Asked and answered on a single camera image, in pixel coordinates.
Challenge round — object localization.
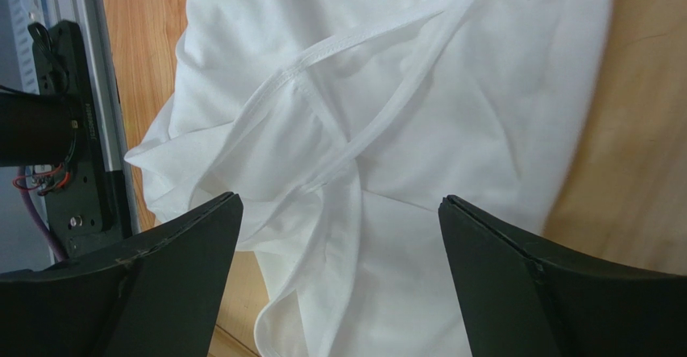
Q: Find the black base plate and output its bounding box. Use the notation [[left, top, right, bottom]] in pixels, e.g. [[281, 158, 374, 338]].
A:
[[30, 20, 133, 257]]

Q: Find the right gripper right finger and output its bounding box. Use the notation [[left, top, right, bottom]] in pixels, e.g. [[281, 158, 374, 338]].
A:
[[438, 195, 686, 356]]

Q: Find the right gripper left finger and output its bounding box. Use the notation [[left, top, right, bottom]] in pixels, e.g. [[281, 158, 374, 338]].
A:
[[1, 192, 244, 356]]

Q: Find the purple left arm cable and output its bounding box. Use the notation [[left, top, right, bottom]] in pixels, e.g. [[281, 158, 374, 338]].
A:
[[18, 165, 68, 264]]

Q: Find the white tank top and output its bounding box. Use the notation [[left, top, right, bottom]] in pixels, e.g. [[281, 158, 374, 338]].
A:
[[126, 0, 613, 356]]

